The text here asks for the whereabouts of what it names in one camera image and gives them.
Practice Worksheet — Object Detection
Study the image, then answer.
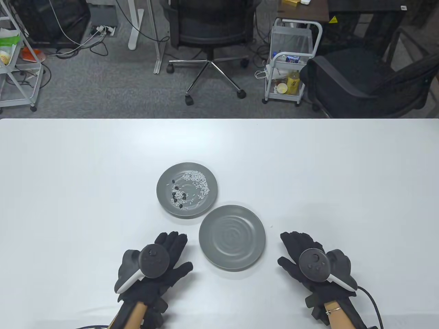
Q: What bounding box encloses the person's left hand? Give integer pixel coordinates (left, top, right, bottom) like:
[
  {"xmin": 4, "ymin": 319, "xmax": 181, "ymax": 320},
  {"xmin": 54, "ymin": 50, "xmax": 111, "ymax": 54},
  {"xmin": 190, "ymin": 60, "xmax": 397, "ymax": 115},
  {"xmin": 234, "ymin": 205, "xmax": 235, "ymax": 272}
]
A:
[{"xmin": 118, "ymin": 232, "xmax": 193, "ymax": 312}]

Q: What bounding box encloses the person's right hand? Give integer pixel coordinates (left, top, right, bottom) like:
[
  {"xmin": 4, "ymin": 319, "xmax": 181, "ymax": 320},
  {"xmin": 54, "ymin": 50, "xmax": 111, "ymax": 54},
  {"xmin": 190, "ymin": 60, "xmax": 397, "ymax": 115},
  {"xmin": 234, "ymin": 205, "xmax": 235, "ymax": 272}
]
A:
[{"xmin": 277, "ymin": 232, "xmax": 356, "ymax": 303}]

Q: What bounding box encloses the grey ceramic plate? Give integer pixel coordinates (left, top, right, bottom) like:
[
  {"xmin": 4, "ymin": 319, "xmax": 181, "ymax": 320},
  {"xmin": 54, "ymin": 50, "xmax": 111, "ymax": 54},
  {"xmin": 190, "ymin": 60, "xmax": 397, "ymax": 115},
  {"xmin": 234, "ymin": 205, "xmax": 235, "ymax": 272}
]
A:
[
  {"xmin": 156, "ymin": 162, "xmax": 218, "ymax": 219},
  {"xmin": 199, "ymin": 205, "xmax": 266, "ymax": 272}
]

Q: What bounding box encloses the pile of coffee beans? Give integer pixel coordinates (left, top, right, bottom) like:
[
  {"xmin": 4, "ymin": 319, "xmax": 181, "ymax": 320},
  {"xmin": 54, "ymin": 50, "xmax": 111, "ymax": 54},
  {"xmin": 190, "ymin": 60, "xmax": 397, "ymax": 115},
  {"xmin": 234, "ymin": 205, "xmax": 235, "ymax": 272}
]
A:
[{"xmin": 170, "ymin": 179, "xmax": 188, "ymax": 203}]

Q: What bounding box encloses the person's right forearm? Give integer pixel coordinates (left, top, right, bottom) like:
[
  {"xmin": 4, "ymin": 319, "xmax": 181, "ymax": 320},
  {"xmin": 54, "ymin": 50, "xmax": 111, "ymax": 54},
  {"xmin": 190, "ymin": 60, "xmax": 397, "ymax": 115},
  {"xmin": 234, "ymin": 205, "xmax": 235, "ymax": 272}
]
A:
[{"xmin": 322, "ymin": 297, "xmax": 367, "ymax": 329}]

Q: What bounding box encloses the person's left forearm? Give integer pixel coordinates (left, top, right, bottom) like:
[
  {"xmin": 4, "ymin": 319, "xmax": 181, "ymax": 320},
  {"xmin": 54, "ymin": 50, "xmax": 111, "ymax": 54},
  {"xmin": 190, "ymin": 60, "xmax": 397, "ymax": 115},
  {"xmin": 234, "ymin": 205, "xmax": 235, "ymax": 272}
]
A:
[{"xmin": 109, "ymin": 302, "xmax": 162, "ymax": 329}]

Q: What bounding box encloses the left hand motion controller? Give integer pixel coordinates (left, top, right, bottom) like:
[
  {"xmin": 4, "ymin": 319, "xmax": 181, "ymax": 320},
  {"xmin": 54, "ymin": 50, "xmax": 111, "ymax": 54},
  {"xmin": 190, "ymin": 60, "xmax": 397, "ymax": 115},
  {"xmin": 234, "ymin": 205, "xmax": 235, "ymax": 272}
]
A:
[{"xmin": 115, "ymin": 244, "xmax": 171, "ymax": 294}]

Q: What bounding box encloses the hand motion controller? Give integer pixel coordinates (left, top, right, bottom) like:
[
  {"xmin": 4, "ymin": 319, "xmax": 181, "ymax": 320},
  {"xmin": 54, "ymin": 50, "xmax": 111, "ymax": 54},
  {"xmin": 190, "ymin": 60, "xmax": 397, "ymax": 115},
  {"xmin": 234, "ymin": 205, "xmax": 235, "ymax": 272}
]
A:
[
  {"xmin": 299, "ymin": 248, "xmax": 358, "ymax": 297},
  {"xmin": 115, "ymin": 244, "xmax": 171, "ymax": 294}
]

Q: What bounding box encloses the right hand motion controller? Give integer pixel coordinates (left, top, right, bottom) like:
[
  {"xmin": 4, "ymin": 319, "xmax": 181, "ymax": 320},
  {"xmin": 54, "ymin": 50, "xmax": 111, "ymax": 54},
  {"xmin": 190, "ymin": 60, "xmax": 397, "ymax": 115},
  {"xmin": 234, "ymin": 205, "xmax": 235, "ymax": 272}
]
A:
[{"xmin": 299, "ymin": 248, "xmax": 358, "ymax": 297}]

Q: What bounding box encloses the pile of white rice grains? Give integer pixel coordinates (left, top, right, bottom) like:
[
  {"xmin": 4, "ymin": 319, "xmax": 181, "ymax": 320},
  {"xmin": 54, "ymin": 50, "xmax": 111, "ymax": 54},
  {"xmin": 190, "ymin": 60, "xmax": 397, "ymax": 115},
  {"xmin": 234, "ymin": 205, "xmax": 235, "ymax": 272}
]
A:
[{"xmin": 167, "ymin": 170, "xmax": 210, "ymax": 210}]

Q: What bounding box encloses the yellow drink bottle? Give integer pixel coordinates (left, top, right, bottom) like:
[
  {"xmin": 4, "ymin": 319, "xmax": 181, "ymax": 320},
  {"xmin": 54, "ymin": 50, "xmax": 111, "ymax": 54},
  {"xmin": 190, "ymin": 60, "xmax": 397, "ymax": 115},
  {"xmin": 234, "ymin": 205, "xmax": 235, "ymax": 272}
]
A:
[{"xmin": 286, "ymin": 70, "xmax": 301, "ymax": 95}]

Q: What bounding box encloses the black armchair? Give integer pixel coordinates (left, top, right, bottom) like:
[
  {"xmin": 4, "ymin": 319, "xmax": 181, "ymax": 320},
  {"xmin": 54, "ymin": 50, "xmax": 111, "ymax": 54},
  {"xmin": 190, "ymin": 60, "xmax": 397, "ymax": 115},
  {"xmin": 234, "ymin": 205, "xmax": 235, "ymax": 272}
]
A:
[{"xmin": 300, "ymin": 26, "xmax": 439, "ymax": 119}]

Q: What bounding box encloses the white rolling cart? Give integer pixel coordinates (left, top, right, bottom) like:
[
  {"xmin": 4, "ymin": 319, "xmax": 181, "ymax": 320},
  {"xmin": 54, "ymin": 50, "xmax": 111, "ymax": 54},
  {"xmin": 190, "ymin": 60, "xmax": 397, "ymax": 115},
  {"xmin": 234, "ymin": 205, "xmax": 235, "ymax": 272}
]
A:
[{"xmin": 262, "ymin": 18, "xmax": 323, "ymax": 107}]

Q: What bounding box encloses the black swivel office chair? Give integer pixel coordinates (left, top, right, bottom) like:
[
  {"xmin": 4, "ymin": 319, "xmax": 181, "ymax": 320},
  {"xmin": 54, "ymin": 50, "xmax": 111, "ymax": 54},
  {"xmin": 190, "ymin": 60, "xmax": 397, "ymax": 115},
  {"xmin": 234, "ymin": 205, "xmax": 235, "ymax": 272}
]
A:
[{"xmin": 161, "ymin": 0, "xmax": 263, "ymax": 106}]

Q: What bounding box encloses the brown wooden desk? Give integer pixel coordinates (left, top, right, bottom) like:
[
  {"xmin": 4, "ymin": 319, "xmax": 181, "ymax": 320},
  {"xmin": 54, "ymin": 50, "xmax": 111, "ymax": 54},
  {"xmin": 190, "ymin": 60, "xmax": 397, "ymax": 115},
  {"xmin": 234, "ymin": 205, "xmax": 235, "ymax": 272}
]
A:
[{"xmin": 277, "ymin": 0, "xmax": 330, "ymax": 25}]

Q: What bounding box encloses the white metal rolling rack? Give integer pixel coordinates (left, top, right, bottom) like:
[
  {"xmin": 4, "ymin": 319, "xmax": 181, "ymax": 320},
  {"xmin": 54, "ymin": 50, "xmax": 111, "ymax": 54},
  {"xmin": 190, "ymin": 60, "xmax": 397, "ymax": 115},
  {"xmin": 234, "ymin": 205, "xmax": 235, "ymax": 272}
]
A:
[{"xmin": 0, "ymin": 0, "xmax": 46, "ymax": 112}]

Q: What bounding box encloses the black desk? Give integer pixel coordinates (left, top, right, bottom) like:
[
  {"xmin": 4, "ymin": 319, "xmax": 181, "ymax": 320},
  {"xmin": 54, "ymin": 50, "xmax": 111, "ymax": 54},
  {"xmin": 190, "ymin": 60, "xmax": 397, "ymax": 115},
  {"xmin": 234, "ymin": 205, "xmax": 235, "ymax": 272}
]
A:
[{"xmin": 326, "ymin": 0, "xmax": 412, "ymax": 57}]

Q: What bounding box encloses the orange packet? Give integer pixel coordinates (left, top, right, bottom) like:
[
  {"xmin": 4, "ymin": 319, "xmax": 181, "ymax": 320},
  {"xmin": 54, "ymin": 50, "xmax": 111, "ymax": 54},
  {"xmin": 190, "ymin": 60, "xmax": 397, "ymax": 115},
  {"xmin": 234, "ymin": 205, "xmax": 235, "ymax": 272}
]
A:
[{"xmin": 21, "ymin": 47, "xmax": 46, "ymax": 63}]

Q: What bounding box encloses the grey floor socket box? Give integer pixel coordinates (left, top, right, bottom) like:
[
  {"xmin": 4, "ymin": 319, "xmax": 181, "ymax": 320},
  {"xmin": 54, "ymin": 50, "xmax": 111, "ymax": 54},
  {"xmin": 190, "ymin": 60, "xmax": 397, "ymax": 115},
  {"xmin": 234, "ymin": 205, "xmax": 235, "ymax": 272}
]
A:
[{"xmin": 87, "ymin": 3, "xmax": 120, "ymax": 38}]

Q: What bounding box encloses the black computer case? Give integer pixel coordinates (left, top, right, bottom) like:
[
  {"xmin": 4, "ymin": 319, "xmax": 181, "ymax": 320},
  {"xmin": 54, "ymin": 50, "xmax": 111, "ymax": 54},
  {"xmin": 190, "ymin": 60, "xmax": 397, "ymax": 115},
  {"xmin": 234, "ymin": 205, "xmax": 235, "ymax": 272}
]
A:
[{"xmin": 12, "ymin": 0, "xmax": 92, "ymax": 48}]

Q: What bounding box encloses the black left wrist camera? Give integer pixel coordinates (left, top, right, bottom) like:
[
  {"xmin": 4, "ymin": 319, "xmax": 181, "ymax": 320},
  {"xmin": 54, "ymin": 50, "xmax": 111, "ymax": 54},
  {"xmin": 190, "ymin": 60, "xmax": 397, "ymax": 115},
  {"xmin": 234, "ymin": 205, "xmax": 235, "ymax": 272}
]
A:
[{"xmin": 143, "ymin": 297, "xmax": 169, "ymax": 326}]

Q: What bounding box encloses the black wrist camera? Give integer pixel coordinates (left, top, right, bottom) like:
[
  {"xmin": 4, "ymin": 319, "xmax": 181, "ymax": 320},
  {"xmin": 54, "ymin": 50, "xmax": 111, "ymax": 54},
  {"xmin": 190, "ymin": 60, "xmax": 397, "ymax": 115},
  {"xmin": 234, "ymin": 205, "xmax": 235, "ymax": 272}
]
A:
[
  {"xmin": 143, "ymin": 297, "xmax": 169, "ymax": 326},
  {"xmin": 305, "ymin": 292, "xmax": 330, "ymax": 325}
]

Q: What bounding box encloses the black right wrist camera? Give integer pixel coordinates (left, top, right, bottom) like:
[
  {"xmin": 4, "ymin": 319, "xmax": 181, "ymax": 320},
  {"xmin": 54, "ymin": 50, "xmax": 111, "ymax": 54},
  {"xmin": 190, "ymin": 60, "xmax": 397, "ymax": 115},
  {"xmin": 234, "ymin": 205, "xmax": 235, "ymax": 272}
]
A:
[{"xmin": 305, "ymin": 292, "xmax": 330, "ymax": 325}]

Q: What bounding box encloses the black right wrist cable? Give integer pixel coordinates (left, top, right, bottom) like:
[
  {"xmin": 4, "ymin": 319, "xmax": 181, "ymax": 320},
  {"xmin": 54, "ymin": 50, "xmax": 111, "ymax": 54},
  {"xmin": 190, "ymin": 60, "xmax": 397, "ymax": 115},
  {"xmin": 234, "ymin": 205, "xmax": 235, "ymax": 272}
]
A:
[{"xmin": 357, "ymin": 286, "xmax": 384, "ymax": 329}]

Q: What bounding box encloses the slim white desk frame leg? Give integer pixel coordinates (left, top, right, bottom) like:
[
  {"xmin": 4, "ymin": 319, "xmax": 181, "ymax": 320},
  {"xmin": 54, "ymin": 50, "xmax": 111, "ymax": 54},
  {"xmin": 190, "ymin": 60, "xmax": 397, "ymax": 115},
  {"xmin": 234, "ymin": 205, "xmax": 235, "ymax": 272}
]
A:
[{"xmin": 147, "ymin": 0, "xmax": 170, "ymax": 74}]

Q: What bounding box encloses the white floor cable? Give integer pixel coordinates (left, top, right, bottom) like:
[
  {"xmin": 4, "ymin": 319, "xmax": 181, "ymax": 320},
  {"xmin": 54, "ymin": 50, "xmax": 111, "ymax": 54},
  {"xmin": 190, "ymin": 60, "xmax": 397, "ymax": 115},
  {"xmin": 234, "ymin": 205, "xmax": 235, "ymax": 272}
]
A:
[{"xmin": 48, "ymin": 0, "xmax": 103, "ymax": 57}]

